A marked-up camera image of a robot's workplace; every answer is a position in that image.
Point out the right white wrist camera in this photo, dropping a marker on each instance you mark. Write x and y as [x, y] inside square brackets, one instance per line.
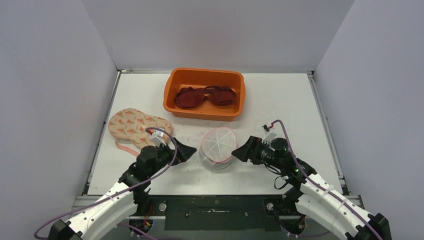
[269, 133]

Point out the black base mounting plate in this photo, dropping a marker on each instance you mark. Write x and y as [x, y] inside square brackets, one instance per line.
[218, 213]

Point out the floral padded bra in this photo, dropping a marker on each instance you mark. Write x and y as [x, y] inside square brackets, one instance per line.
[128, 128]

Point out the white mesh laundry bag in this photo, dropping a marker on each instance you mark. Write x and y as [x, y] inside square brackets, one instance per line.
[216, 148]

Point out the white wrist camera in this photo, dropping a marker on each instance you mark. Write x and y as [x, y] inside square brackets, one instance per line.
[157, 137]
[269, 133]

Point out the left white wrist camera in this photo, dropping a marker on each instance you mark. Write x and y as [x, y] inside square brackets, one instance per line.
[157, 137]

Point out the aluminium front rail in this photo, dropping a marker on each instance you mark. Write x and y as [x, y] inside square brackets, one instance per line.
[84, 200]

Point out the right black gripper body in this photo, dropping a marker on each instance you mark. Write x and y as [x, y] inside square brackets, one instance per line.
[255, 151]

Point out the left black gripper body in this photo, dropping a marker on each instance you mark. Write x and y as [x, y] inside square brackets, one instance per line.
[166, 156]

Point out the orange plastic tub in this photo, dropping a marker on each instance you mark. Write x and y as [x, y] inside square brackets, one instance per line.
[199, 78]

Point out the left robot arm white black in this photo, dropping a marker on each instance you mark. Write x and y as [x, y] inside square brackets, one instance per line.
[126, 195]

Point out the dark red bra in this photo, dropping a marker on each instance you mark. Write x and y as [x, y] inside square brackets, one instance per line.
[189, 97]

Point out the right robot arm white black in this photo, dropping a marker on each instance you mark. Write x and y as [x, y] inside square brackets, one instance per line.
[311, 195]

